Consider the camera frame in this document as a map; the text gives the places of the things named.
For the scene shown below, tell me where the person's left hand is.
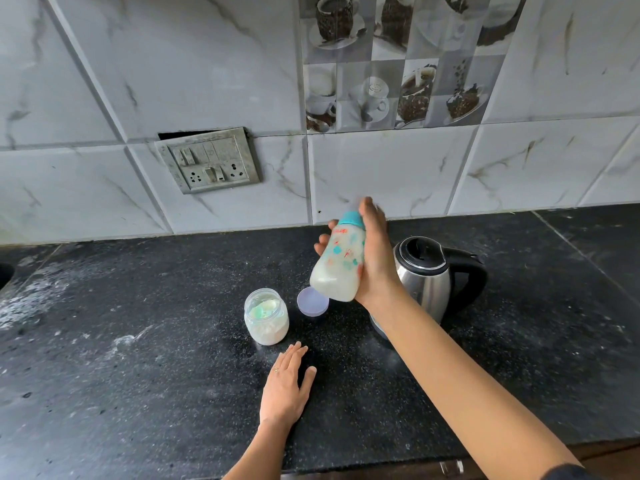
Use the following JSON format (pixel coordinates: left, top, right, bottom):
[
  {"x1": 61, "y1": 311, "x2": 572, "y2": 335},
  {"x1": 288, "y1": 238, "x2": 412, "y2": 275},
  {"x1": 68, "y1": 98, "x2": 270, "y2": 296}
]
[{"x1": 259, "y1": 341, "x2": 318, "y2": 428}]

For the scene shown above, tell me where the dark shirt sleeve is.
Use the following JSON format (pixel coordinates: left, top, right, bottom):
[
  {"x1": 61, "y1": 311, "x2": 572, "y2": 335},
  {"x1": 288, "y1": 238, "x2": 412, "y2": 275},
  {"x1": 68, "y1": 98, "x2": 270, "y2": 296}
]
[{"x1": 542, "y1": 463, "x2": 606, "y2": 480}]

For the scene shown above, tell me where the brown lower cabinet front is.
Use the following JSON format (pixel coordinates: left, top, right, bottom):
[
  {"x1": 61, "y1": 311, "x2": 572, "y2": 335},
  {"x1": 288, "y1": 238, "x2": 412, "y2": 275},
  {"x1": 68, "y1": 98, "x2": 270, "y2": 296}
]
[{"x1": 199, "y1": 437, "x2": 640, "y2": 480}]

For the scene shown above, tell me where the person's right forearm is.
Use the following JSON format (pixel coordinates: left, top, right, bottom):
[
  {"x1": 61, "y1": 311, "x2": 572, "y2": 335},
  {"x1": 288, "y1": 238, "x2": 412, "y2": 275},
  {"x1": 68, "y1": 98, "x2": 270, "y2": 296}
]
[{"x1": 357, "y1": 292, "x2": 581, "y2": 480}]

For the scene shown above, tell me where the clear baby bottle blue print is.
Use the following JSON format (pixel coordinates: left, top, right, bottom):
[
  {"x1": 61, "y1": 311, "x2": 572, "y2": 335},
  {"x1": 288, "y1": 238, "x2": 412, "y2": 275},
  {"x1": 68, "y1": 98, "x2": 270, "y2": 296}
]
[{"x1": 309, "y1": 225, "x2": 367, "y2": 303}]

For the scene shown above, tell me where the teal measuring scoop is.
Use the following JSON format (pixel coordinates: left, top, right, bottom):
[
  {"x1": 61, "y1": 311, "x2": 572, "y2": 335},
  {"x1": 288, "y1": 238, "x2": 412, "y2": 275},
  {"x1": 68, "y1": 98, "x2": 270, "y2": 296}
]
[{"x1": 249, "y1": 299, "x2": 280, "y2": 319}]

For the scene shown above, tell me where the person's right hand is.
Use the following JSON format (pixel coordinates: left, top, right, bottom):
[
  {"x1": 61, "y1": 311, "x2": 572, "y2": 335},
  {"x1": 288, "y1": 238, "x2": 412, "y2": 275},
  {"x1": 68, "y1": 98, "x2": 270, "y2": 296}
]
[{"x1": 313, "y1": 196, "x2": 407, "y2": 315}]

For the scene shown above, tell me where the grey wall switch socket panel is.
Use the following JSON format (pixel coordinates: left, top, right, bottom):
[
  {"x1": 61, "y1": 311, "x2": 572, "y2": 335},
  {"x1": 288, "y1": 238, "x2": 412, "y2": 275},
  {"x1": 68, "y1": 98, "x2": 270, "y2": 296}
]
[{"x1": 153, "y1": 126, "x2": 262, "y2": 195}]

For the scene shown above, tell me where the glass jar of white powder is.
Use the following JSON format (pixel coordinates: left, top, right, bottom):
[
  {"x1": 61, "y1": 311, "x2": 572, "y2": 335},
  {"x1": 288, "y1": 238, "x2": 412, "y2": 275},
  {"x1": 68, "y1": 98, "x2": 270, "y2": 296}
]
[{"x1": 243, "y1": 288, "x2": 291, "y2": 346}]

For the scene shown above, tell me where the pale lavender jar lid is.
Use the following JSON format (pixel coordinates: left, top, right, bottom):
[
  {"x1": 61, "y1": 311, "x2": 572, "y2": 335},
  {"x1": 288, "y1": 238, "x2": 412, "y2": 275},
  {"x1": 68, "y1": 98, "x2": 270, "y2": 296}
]
[{"x1": 296, "y1": 286, "x2": 330, "y2": 317}]

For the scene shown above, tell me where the steel electric kettle black handle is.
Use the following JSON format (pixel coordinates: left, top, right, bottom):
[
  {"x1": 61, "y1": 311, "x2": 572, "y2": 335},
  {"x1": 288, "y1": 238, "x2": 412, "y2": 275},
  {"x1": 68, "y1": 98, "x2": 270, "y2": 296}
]
[{"x1": 369, "y1": 236, "x2": 489, "y2": 341}]

